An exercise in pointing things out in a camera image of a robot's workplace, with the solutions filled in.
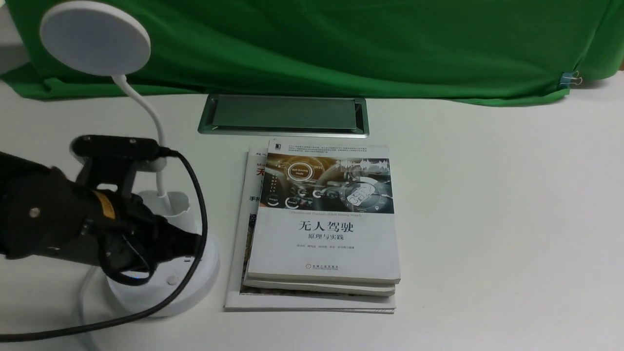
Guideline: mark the top white self-driving book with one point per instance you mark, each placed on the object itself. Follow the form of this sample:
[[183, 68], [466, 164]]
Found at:
[[326, 213]]

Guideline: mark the white desk lamp socket base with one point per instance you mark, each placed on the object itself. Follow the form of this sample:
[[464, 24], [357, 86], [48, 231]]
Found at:
[[102, 40]]

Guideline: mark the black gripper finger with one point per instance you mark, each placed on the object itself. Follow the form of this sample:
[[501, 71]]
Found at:
[[179, 243]]

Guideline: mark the blue binder clip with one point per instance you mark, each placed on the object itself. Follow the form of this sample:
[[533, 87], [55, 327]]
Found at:
[[570, 79]]

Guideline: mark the middle white book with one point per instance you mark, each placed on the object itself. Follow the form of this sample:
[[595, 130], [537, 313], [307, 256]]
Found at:
[[249, 286]]

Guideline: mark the silver desk cable grommet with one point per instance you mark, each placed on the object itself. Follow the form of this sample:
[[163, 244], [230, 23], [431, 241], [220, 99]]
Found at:
[[284, 116]]

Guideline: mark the bottom thin white magazine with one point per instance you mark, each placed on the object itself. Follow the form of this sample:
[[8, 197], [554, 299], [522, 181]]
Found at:
[[240, 298]]

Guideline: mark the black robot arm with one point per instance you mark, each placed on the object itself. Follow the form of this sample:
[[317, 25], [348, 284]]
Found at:
[[93, 220]]

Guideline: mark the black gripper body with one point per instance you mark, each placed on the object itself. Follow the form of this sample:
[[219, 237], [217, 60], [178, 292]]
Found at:
[[135, 235]]

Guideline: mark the green backdrop cloth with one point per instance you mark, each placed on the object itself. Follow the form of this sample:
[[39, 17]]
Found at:
[[482, 52]]

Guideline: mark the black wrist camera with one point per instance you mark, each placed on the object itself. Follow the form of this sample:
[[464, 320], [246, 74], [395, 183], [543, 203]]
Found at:
[[114, 153]]

